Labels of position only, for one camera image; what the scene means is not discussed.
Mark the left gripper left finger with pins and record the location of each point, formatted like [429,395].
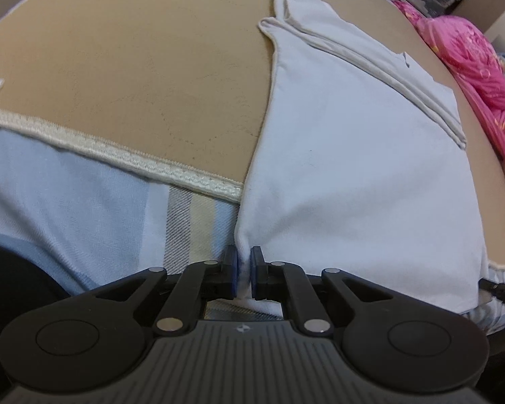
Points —
[91,340]

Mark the pink floral quilt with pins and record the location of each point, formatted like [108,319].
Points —
[473,63]

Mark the blue striped bed sheet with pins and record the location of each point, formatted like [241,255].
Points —
[86,223]

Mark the white shirt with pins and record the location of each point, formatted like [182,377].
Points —
[361,165]

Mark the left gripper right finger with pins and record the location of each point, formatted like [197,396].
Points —
[394,340]

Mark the tan mattress pad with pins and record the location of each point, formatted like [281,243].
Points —
[183,82]

